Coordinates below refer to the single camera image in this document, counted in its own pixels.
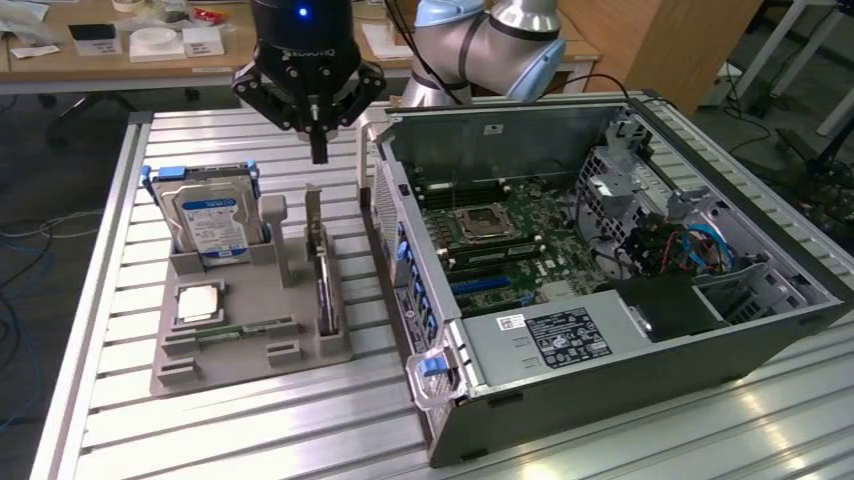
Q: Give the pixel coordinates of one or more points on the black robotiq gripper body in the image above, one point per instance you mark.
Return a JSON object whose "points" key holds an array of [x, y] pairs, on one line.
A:
{"points": [[302, 35]]}

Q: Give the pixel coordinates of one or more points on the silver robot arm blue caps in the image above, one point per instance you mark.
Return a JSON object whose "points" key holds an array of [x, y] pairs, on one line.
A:
{"points": [[493, 45]]}

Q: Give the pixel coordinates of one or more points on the red packet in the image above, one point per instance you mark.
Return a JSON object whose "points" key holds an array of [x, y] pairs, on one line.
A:
{"points": [[209, 15]]}

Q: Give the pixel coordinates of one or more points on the plain white box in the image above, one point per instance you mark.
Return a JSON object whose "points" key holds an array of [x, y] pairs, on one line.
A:
{"points": [[201, 42]]}

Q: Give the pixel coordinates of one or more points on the white box with round dish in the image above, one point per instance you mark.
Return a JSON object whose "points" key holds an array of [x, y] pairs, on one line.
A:
{"points": [[154, 45]]}

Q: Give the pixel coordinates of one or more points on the wooden desk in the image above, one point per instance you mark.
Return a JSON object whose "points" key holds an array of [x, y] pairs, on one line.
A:
{"points": [[100, 67]]}

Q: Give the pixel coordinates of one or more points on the white box with black top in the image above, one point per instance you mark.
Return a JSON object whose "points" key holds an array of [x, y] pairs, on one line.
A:
{"points": [[94, 39]]}

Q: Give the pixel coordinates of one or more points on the CPU socket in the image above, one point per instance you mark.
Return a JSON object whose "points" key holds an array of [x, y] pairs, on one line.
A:
{"points": [[483, 225]]}

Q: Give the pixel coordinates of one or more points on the white paper label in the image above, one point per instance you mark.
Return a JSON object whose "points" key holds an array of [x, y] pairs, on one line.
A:
{"points": [[33, 51]]}

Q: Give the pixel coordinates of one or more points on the installed RAM stick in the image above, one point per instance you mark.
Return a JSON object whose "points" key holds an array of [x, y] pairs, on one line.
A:
{"points": [[496, 251]]}

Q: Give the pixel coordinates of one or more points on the grey parts rack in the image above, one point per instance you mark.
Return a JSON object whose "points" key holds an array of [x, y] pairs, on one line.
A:
{"points": [[253, 310]]}

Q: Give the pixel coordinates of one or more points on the silver CPU chip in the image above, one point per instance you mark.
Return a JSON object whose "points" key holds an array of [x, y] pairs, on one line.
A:
{"points": [[198, 304]]}

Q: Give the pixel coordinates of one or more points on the green motherboard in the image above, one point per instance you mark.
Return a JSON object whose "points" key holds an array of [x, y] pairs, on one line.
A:
{"points": [[527, 260]]}

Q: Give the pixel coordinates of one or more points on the metal disk bay cage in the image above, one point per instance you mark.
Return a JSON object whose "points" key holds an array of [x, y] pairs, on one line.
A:
{"points": [[609, 195]]}

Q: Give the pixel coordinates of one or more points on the blue expansion slot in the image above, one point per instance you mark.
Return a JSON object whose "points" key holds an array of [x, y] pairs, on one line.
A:
{"points": [[487, 284]]}

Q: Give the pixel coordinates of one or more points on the green RAM stick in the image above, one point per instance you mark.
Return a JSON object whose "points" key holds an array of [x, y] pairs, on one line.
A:
{"points": [[229, 332]]}

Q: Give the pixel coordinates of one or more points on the wooden cabinet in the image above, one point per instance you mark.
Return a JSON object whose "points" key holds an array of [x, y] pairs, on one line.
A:
{"points": [[673, 45]]}

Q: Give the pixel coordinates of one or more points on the blue case latch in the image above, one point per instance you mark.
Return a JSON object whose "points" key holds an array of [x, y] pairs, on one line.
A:
{"points": [[429, 366]]}

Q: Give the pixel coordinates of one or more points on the grey power supply unit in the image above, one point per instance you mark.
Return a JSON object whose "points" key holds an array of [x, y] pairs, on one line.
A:
{"points": [[553, 335]]}

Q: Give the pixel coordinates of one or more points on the open black PC case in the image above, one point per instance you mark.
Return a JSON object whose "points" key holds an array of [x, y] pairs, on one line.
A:
{"points": [[667, 350]]}

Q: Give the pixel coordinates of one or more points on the hard disk in blue bracket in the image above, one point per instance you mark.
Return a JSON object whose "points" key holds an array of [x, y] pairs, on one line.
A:
{"points": [[206, 215]]}

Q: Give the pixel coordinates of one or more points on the graphics card with metal bracket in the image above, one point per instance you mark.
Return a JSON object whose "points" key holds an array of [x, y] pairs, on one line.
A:
{"points": [[320, 270]]}

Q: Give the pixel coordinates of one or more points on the white table frame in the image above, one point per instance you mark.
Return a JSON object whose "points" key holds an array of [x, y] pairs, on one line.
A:
{"points": [[767, 55]]}

